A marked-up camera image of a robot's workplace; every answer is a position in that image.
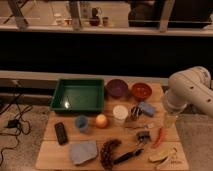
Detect grey folded cloth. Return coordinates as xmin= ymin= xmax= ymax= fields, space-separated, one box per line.
xmin=69 ymin=140 xmax=98 ymax=165

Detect blue sponge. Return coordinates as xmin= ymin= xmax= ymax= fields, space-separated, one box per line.
xmin=138 ymin=102 xmax=156 ymax=117

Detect black handled brush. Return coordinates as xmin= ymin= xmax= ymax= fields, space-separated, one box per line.
xmin=113 ymin=148 xmax=144 ymax=164

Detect small grey metal clip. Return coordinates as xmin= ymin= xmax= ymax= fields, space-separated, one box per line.
xmin=136 ymin=131 xmax=151 ymax=144

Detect purple bowl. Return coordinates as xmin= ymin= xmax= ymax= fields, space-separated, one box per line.
xmin=105 ymin=79 xmax=128 ymax=98

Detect orange toy carrot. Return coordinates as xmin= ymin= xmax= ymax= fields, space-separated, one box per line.
xmin=152 ymin=127 xmax=166 ymax=148

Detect black remote control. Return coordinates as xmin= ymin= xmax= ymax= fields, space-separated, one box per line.
xmin=54 ymin=122 xmax=68 ymax=145

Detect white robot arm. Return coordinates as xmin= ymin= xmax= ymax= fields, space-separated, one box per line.
xmin=162 ymin=66 xmax=213 ymax=118

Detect green plastic tray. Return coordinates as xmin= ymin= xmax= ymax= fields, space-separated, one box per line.
xmin=50 ymin=79 xmax=104 ymax=114

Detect black power cables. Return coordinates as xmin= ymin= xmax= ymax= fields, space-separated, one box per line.
xmin=0 ymin=83 xmax=34 ymax=167

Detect white plastic cup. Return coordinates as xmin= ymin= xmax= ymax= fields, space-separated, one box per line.
xmin=113 ymin=105 xmax=128 ymax=125

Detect dark red mug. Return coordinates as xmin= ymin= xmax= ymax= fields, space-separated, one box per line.
xmin=89 ymin=16 xmax=101 ymax=26

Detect blue plastic cup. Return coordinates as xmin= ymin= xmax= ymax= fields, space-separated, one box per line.
xmin=75 ymin=115 xmax=89 ymax=133

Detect red-orange bowl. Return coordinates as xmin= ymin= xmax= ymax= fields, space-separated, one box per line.
xmin=131 ymin=83 xmax=152 ymax=101

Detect orange ball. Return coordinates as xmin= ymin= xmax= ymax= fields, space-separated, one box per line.
xmin=95 ymin=114 xmax=108 ymax=128

